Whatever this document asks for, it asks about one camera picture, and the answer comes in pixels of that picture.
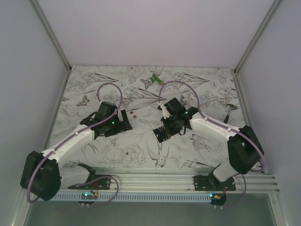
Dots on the white slotted cable duct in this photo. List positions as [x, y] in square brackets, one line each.
[138, 197]

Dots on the clear plastic fuse box cover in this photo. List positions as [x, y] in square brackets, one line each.
[198, 145]

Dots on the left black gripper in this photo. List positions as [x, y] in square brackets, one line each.
[121, 125]

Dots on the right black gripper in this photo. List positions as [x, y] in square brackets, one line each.
[171, 132]

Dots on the right controller board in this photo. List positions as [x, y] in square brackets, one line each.
[218, 200]

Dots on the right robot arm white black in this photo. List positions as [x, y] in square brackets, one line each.
[244, 149]

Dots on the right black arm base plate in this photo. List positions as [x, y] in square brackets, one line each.
[210, 183]

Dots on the black fuse box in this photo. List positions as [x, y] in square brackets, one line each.
[163, 135]

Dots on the metal pipe elbow fitting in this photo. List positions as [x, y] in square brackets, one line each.
[190, 100]

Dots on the small hammer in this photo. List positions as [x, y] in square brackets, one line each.
[231, 108]

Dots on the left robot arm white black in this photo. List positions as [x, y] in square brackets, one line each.
[43, 173]

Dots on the left controller board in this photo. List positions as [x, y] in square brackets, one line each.
[88, 198]

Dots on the floral printed table mat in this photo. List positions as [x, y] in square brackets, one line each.
[127, 86]

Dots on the aluminium rail frame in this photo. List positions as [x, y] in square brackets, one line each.
[259, 40]

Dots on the controller board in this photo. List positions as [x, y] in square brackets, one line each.
[218, 200]
[88, 198]

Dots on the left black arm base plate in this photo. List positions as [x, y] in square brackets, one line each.
[98, 182]

